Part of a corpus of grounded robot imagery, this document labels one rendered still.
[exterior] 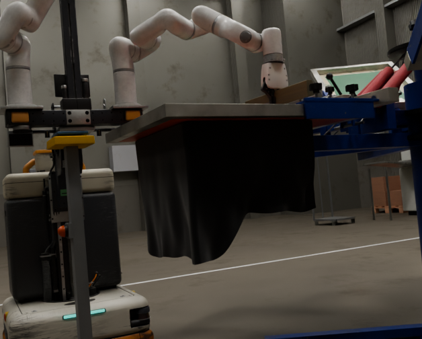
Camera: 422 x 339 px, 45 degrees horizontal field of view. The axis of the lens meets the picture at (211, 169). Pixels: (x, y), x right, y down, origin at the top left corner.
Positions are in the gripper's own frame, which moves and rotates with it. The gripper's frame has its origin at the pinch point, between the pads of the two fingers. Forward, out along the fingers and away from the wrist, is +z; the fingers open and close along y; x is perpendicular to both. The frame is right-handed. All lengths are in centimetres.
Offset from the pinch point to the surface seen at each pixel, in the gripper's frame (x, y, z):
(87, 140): -5, 73, 12
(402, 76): 9, -60, -11
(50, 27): -1002, -122, -360
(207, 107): 30, 46, 7
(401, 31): -663, -856, -304
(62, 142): -5, 81, 13
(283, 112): 29.8, 19.5, 8.9
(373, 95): 28.0, -22.2, 2.1
